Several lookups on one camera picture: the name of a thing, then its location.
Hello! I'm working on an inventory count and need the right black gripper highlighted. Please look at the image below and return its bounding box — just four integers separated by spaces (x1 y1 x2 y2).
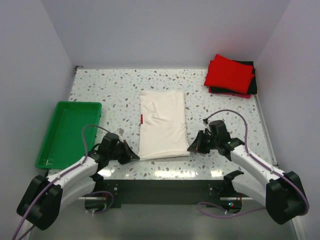
187 130 219 154

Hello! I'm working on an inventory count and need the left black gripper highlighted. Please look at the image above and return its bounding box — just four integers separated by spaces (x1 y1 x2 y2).
108 139 139 165

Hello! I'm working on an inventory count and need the white t shirt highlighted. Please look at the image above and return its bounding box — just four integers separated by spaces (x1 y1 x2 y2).
138 90 190 161

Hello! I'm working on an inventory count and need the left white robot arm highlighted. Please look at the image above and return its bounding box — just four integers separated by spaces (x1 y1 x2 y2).
16 133 140 230

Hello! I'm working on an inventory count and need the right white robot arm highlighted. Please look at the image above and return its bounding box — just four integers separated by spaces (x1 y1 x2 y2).
187 119 309 225

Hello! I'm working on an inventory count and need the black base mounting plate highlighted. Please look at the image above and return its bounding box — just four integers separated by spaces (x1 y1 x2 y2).
84 180 243 213

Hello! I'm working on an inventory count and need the green plastic tray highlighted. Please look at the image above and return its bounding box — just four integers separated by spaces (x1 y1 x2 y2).
35 101 102 170

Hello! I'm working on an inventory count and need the red folded t shirt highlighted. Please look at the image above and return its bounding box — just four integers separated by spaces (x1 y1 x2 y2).
204 54 254 94

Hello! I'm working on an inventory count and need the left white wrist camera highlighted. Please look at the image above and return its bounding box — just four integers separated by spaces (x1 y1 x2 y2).
117 128 124 136

